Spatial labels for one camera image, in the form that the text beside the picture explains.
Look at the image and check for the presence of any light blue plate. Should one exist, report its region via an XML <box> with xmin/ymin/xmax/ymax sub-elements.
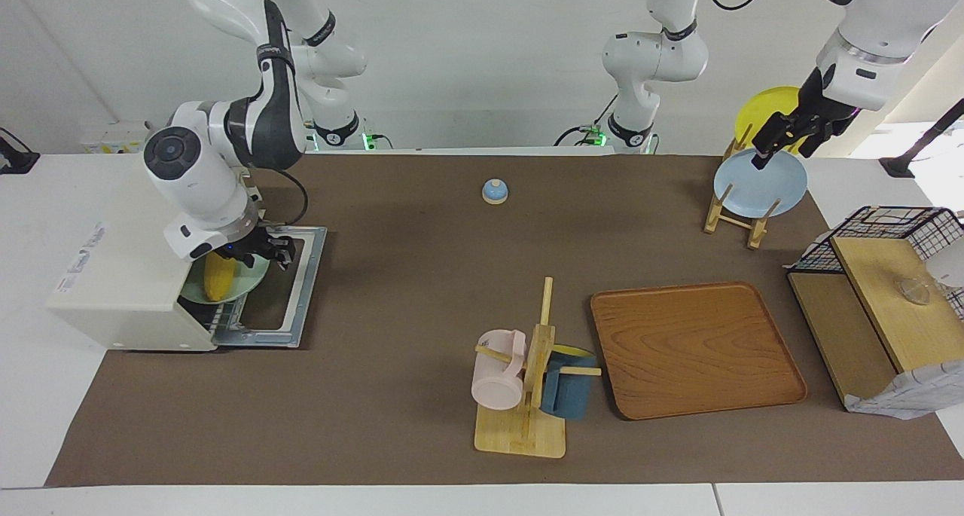
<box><xmin>713</xmin><ymin>148</ymin><xmax>808</xmax><ymax>219</ymax></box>

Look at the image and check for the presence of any white cup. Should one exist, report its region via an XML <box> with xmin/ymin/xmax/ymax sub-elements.
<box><xmin>926</xmin><ymin>243</ymin><xmax>964</xmax><ymax>289</ymax></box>

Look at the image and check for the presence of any white toaster oven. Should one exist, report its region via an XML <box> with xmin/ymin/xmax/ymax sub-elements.
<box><xmin>47</xmin><ymin>151</ymin><xmax>329</xmax><ymax>352</ymax></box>

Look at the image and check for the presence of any white and yellow box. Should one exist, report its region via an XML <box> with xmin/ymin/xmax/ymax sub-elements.
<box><xmin>78</xmin><ymin>121</ymin><xmax>163</xmax><ymax>155</ymax></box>

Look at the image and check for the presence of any clear glass cup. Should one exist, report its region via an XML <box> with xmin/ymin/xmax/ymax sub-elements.
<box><xmin>895</xmin><ymin>275</ymin><xmax>935</xmax><ymax>307</ymax></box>

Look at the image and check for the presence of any wooden mug rack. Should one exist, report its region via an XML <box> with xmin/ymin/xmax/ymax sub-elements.
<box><xmin>474</xmin><ymin>277</ymin><xmax>603</xmax><ymax>460</ymax></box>

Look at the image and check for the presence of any pink mug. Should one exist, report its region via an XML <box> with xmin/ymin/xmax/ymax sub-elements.
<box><xmin>471</xmin><ymin>329</ymin><xmax>528</xmax><ymax>412</ymax></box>

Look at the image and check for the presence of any light green plate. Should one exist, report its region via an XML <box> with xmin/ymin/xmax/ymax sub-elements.
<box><xmin>179</xmin><ymin>255</ymin><xmax>269</xmax><ymax>305</ymax></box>

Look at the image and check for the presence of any black wire basket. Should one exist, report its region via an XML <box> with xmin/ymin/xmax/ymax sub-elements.
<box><xmin>786</xmin><ymin>206</ymin><xmax>964</xmax><ymax>321</ymax></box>

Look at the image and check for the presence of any black stand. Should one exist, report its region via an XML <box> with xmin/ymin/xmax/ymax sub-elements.
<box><xmin>0</xmin><ymin>127</ymin><xmax>41</xmax><ymax>175</ymax></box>
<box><xmin>879</xmin><ymin>98</ymin><xmax>964</xmax><ymax>179</ymax></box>

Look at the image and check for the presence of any yellow corn cob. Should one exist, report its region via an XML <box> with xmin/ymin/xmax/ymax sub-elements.
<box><xmin>204</xmin><ymin>251</ymin><xmax>236</xmax><ymax>303</ymax></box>

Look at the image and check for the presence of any brown wooden tray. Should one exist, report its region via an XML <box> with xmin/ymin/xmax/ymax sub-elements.
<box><xmin>590</xmin><ymin>281</ymin><xmax>809</xmax><ymax>422</ymax></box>

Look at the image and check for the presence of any yellow plate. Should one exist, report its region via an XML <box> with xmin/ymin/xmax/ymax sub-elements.
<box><xmin>734</xmin><ymin>87</ymin><xmax>811</xmax><ymax>156</ymax></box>

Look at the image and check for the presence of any black wire basket shelf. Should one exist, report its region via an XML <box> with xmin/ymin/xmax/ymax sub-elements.
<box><xmin>786</xmin><ymin>234</ymin><xmax>964</xmax><ymax>413</ymax></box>

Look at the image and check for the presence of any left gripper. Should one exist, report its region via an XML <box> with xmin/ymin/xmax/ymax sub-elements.
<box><xmin>751</xmin><ymin>67</ymin><xmax>861</xmax><ymax>171</ymax></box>

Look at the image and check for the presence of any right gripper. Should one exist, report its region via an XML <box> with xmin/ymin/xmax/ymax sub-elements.
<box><xmin>223</xmin><ymin>226</ymin><xmax>297</xmax><ymax>273</ymax></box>

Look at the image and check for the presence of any wooden plate rack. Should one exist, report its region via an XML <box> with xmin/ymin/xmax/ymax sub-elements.
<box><xmin>703</xmin><ymin>123</ymin><xmax>784</xmax><ymax>250</ymax></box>

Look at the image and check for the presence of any blue mug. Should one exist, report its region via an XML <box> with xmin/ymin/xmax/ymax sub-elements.
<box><xmin>539</xmin><ymin>343</ymin><xmax>599</xmax><ymax>420</ymax></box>

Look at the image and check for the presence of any white checked cloth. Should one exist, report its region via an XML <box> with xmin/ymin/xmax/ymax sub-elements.
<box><xmin>843</xmin><ymin>361</ymin><xmax>964</xmax><ymax>421</ymax></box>

